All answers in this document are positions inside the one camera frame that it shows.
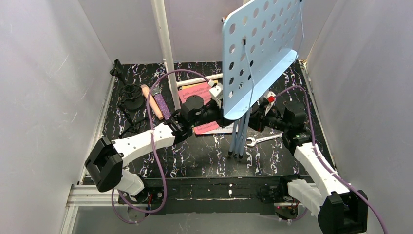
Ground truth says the pink paper sheet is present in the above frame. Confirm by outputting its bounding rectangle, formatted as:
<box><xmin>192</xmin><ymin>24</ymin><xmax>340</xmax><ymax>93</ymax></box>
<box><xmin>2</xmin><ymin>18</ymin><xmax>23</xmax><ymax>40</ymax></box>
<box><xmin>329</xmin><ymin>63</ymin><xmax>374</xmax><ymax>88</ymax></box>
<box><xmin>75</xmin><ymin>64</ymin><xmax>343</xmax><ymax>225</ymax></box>
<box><xmin>178</xmin><ymin>82</ymin><xmax>220</xmax><ymax>135</ymax></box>

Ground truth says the pink toy microphone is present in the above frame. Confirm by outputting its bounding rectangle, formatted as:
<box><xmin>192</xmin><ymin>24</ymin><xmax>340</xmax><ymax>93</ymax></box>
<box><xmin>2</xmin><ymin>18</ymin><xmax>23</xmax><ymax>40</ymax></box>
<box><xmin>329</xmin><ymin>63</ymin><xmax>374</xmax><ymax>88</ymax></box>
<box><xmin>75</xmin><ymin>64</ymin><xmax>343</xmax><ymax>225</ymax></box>
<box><xmin>141</xmin><ymin>84</ymin><xmax>164</xmax><ymax>120</ymax></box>

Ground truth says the blue tripod music stand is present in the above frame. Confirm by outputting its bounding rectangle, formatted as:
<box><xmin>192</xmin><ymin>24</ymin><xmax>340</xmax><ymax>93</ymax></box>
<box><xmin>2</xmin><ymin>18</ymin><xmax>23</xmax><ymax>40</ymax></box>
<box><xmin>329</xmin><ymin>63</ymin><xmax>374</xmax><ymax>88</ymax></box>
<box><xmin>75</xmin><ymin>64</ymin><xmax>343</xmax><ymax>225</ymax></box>
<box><xmin>222</xmin><ymin>0</ymin><xmax>303</xmax><ymax>156</ymax></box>

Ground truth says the black tripod shock-mount stand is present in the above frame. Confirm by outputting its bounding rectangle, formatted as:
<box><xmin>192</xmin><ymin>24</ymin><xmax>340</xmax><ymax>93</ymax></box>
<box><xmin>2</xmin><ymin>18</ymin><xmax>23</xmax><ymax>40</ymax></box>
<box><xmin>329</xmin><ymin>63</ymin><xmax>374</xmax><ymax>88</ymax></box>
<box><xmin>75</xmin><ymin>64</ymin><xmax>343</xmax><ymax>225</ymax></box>
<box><xmin>117</xmin><ymin>98</ymin><xmax>146</xmax><ymax>139</ymax></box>

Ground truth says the black round-base microphone stand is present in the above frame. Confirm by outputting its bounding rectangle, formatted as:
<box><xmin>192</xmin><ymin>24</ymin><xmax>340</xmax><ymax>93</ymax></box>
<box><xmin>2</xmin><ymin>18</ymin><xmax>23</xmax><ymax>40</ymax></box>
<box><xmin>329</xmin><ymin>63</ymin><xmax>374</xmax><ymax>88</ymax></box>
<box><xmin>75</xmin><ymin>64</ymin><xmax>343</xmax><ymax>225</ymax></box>
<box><xmin>110</xmin><ymin>58</ymin><xmax>145</xmax><ymax>112</ymax></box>

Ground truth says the sheet music page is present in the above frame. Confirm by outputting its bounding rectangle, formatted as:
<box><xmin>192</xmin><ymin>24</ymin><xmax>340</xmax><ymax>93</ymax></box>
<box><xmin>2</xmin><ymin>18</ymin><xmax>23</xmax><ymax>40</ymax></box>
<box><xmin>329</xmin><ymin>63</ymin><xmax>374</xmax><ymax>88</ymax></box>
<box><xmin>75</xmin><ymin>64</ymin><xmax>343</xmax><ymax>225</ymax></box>
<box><xmin>205</xmin><ymin>123</ymin><xmax>234</xmax><ymax>134</ymax></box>

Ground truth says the purple glitter microphone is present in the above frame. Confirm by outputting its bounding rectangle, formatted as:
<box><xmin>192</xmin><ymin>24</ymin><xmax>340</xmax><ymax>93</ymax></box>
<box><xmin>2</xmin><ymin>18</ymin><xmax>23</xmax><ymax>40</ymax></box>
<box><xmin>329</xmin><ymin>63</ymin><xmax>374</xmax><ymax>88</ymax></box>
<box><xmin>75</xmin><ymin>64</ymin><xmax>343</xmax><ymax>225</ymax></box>
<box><xmin>151</xmin><ymin>88</ymin><xmax>171</xmax><ymax>120</ymax></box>

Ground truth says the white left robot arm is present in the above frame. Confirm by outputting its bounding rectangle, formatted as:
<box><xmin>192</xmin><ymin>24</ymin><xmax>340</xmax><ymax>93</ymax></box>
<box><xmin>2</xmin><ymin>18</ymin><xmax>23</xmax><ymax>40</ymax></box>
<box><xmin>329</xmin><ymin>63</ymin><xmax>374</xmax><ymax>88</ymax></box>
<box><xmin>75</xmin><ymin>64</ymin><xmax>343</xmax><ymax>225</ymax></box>
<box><xmin>85</xmin><ymin>95</ymin><xmax>231</xmax><ymax>196</ymax></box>

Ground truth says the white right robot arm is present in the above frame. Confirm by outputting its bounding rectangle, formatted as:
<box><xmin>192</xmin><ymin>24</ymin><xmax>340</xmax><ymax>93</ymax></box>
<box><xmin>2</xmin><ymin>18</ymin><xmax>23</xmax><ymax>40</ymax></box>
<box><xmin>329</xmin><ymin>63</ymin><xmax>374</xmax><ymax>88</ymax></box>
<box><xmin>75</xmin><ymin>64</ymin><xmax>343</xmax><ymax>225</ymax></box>
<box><xmin>249</xmin><ymin>101</ymin><xmax>368</xmax><ymax>234</ymax></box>

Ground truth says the silver open-end wrench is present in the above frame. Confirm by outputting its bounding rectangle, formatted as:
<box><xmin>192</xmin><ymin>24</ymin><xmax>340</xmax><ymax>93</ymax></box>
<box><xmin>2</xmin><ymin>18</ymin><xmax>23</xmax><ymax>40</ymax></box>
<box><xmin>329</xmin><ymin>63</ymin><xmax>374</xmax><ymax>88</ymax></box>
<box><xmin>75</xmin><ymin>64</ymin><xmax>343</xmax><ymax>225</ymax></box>
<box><xmin>246</xmin><ymin>132</ymin><xmax>283</xmax><ymax>147</ymax></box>

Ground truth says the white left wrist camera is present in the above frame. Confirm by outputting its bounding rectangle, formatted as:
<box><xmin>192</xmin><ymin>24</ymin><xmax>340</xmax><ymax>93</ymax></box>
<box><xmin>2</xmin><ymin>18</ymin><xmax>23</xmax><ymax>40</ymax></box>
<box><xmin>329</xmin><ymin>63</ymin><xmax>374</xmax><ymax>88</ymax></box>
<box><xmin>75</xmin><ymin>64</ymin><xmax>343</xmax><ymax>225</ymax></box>
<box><xmin>207</xmin><ymin>80</ymin><xmax>223</xmax><ymax>108</ymax></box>

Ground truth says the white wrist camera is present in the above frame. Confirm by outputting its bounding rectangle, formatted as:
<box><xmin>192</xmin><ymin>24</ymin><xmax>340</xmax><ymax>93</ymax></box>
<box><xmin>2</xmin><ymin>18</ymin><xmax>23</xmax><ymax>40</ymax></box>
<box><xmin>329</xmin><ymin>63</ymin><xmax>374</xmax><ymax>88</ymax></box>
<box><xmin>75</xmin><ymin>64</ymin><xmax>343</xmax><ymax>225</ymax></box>
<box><xmin>263</xmin><ymin>90</ymin><xmax>275</xmax><ymax>116</ymax></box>
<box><xmin>207</xmin><ymin>80</ymin><xmax>223</xmax><ymax>108</ymax></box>

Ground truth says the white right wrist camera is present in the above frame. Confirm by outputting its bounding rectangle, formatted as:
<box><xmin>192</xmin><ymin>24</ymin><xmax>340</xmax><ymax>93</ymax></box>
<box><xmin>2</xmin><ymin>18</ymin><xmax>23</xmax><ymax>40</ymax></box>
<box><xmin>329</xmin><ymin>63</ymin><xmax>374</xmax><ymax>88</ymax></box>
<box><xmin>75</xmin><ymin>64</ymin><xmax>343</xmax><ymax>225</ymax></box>
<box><xmin>263</xmin><ymin>90</ymin><xmax>275</xmax><ymax>116</ymax></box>

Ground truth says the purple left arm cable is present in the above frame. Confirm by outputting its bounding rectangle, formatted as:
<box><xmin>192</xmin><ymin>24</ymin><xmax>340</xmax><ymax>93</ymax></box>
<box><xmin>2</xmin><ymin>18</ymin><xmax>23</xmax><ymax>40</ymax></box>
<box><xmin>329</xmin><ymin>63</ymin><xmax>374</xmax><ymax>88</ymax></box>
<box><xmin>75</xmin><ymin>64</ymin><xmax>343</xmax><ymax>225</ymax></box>
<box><xmin>111</xmin><ymin>69</ymin><xmax>214</xmax><ymax>225</ymax></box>

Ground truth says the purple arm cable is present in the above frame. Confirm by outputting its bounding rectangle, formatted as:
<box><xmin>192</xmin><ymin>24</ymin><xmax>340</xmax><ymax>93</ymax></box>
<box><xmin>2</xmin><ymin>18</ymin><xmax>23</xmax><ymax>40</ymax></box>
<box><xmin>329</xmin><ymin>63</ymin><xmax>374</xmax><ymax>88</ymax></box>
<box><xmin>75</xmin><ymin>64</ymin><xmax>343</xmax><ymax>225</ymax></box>
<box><xmin>274</xmin><ymin>85</ymin><xmax>390</xmax><ymax>234</ymax></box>
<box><xmin>111</xmin><ymin>69</ymin><xmax>214</xmax><ymax>225</ymax></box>

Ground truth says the white PVC pipe frame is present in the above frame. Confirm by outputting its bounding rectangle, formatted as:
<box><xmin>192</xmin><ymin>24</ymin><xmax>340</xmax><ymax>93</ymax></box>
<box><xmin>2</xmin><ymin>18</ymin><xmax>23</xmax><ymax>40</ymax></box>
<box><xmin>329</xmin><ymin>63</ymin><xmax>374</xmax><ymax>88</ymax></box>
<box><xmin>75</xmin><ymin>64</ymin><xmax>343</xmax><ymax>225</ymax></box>
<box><xmin>150</xmin><ymin>0</ymin><xmax>251</xmax><ymax>111</ymax></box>

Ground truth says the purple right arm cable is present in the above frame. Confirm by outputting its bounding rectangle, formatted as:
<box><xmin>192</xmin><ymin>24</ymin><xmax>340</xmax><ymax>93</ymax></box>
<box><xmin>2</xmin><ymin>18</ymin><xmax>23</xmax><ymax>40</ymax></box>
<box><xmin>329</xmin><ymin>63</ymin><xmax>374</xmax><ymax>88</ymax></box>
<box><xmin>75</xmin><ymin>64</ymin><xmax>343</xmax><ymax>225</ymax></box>
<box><xmin>274</xmin><ymin>85</ymin><xmax>390</xmax><ymax>234</ymax></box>

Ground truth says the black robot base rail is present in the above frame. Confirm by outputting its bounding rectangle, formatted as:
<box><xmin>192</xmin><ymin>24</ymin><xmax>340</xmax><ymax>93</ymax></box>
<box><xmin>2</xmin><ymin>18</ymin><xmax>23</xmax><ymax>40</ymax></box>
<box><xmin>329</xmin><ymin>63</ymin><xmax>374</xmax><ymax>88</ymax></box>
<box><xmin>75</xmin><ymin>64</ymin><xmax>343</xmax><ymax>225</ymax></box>
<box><xmin>117</xmin><ymin>175</ymin><xmax>293</xmax><ymax>215</ymax></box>

